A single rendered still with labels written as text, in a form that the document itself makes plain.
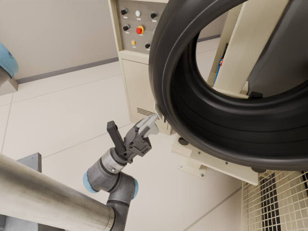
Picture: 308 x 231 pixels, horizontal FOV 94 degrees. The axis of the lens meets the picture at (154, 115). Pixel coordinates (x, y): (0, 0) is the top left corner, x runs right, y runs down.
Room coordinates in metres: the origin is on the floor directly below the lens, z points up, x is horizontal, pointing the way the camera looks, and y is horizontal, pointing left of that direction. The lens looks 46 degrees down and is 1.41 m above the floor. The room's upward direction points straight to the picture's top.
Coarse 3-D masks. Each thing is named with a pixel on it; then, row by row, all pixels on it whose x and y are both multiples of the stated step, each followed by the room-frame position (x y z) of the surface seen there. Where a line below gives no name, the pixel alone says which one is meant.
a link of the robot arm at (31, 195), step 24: (0, 168) 0.11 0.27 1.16; (24, 168) 0.12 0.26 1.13; (0, 192) 0.08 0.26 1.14; (24, 192) 0.08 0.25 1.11; (48, 192) 0.09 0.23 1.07; (72, 192) 0.11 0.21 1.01; (24, 216) 0.05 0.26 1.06; (48, 216) 0.06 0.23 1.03; (72, 216) 0.06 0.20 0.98; (96, 216) 0.08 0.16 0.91; (120, 216) 0.09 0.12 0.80
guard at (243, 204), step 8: (264, 176) 0.31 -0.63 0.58; (288, 176) 0.25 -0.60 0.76; (248, 184) 0.33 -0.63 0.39; (272, 184) 0.25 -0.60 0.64; (280, 192) 0.20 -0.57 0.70; (264, 200) 0.20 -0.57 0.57; (280, 200) 0.17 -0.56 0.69; (304, 200) 0.14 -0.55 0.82; (248, 208) 0.20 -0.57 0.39; (288, 208) 0.13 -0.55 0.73; (304, 208) 0.12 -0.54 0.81; (256, 216) 0.14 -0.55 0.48; (264, 224) 0.10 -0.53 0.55; (272, 224) 0.09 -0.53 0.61; (280, 224) 0.09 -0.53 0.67
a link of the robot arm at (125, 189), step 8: (120, 176) 0.22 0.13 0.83; (128, 176) 0.23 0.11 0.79; (120, 184) 0.19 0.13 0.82; (128, 184) 0.20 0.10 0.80; (136, 184) 0.21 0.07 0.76; (112, 192) 0.17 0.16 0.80; (120, 192) 0.17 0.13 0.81; (128, 192) 0.17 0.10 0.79; (136, 192) 0.18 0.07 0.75; (120, 200) 0.14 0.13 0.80; (128, 200) 0.15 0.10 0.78
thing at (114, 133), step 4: (108, 124) 0.31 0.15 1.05; (112, 124) 0.30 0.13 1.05; (108, 128) 0.29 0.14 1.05; (112, 128) 0.29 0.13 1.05; (116, 128) 0.30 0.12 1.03; (108, 132) 0.28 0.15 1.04; (112, 132) 0.28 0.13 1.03; (116, 132) 0.28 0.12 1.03; (112, 136) 0.28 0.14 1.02; (116, 136) 0.28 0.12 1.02; (120, 136) 0.30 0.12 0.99; (112, 140) 0.27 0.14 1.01; (116, 140) 0.27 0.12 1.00; (120, 140) 0.28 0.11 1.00; (116, 144) 0.27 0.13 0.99; (120, 144) 0.27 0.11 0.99; (116, 148) 0.26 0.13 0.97; (120, 148) 0.26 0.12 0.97; (124, 148) 0.26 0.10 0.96; (120, 152) 0.25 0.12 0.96
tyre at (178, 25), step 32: (192, 0) 0.32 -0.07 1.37; (224, 0) 0.29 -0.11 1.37; (160, 32) 0.36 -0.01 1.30; (192, 32) 0.31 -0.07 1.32; (160, 64) 0.34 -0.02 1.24; (192, 64) 0.58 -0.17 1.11; (160, 96) 0.34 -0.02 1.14; (192, 96) 0.54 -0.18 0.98; (224, 96) 0.53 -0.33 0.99; (288, 96) 0.43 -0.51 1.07; (192, 128) 0.37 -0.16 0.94; (224, 128) 0.40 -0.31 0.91; (256, 128) 0.37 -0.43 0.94; (288, 128) 0.33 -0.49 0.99; (256, 160) 0.20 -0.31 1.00; (288, 160) 0.18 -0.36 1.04
